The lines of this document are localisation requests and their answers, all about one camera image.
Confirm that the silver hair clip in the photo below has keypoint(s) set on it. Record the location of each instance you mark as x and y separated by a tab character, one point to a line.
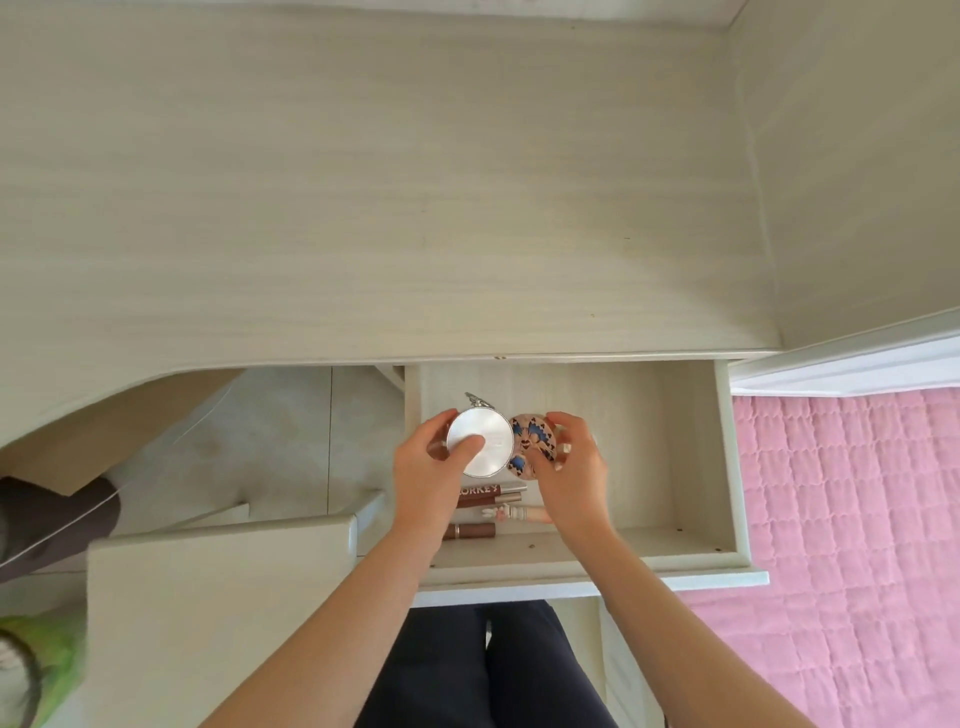
478	400

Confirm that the pink quilted bedspread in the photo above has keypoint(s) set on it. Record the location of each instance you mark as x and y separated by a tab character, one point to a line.
847	562

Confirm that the person's right forearm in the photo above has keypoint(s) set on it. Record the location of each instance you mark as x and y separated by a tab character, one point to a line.
675	637

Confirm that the person's black trousers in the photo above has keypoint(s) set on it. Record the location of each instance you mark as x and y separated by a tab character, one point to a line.
480	675

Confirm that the green fabric item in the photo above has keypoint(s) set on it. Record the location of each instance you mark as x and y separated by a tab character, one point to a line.
52	652

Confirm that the person's right hand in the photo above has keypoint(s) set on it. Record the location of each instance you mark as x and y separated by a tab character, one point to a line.
581	487

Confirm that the white desk cabinet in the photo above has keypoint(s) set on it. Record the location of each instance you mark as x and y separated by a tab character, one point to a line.
622	675

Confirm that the white wooden drawer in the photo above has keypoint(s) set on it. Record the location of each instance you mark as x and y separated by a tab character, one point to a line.
675	465

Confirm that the pink butterfly print compact case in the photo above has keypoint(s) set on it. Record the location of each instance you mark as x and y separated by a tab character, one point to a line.
532	442

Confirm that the person's left hand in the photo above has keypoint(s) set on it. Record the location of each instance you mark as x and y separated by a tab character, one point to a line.
420	480

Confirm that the person's left forearm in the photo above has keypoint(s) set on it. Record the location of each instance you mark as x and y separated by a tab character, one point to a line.
337	637

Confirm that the person's left thumb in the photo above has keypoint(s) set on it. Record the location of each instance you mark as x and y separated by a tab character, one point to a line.
466	446

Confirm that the small brown lip gloss tube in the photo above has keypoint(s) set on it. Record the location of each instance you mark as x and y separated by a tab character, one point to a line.
471	531

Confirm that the white bed frame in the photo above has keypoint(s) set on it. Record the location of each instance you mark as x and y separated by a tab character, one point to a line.
855	360

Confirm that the white round compact case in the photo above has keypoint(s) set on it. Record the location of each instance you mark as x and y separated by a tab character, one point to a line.
491	442

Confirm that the pink figurine lipstick tube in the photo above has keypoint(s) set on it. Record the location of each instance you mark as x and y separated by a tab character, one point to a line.
517	514

